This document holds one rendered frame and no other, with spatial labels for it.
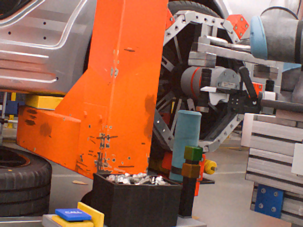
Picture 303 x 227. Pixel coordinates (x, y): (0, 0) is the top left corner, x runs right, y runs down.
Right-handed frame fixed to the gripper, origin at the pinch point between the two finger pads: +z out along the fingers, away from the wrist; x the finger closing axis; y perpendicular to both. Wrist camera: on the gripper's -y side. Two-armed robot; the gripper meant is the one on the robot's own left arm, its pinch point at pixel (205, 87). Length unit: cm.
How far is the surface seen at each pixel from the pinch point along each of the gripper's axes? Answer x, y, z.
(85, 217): -58, 36, 22
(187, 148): -32.0, 17.9, 1.2
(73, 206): 133, 83, 78
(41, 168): -18, 33, 48
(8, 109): 347, 45, 221
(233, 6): 67, -41, -6
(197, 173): -31.8, 24.5, -2.4
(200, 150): -31.9, 17.9, -2.3
